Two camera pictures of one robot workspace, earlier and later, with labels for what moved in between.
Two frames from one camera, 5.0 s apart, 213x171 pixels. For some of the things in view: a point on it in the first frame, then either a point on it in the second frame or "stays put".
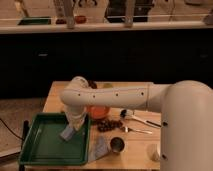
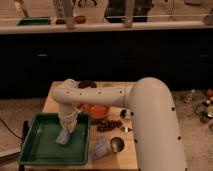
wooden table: (119, 140) stays put
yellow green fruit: (107, 85) stays put
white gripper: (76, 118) -> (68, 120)
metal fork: (127, 130) stays put
